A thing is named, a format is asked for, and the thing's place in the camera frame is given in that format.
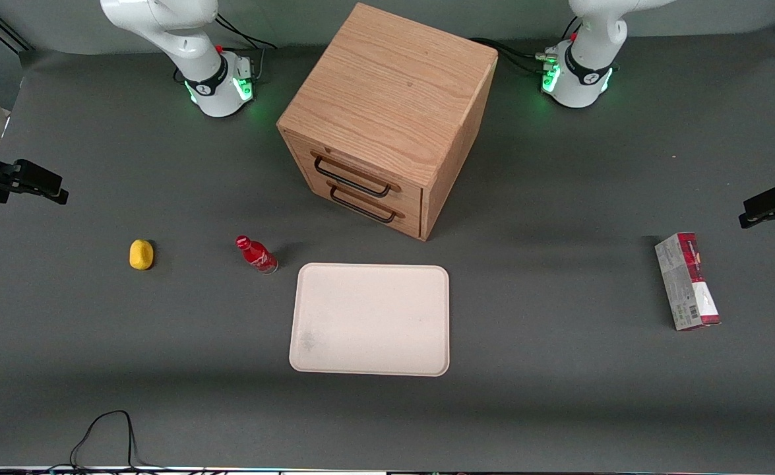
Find thin black looped cable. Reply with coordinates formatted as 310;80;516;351
47;410;183;473

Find red coke bottle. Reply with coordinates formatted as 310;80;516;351
235;236;279;274

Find black left arm base cables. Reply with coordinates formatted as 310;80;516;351
470;38;559;75

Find wooden drawer front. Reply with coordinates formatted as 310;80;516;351
286;134;423;215
297;168;423;239

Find aluminium frame rail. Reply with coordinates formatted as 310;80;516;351
0;5;33;53

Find red and grey carton box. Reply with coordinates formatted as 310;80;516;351
654;232;722;332

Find beige rectangular tray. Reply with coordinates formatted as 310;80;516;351
288;263;450;377

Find wooden drawer cabinet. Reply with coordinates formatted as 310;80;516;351
276;2;499;242

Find black arm base cables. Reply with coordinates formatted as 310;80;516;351
214;12;277;52
470;38;559;75

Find yellow lemon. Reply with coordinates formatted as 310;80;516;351
129;239;155;271

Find black wire drawer handle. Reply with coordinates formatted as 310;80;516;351
329;185;398;224
313;155;392;198

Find black right arm base cables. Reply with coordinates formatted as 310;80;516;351
214;12;277;52

